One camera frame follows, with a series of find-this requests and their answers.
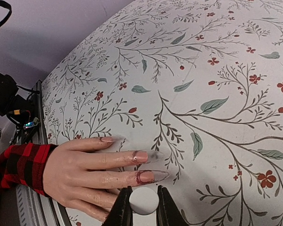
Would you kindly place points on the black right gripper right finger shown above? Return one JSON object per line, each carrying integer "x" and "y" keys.
{"x": 167, "y": 213}

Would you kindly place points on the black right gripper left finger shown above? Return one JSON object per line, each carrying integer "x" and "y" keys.
{"x": 121, "y": 213}

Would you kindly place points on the red black plaid sleeve forearm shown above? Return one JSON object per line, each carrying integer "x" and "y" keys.
{"x": 24, "y": 165}

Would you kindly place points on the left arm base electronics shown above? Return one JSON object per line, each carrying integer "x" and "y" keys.
{"x": 21, "y": 106}

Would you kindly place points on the person's left hand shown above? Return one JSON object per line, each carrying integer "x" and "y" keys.
{"x": 79, "y": 174}

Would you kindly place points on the aluminium front frame rail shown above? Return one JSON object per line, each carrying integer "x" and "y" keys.
{"x": 35, "y": 209}

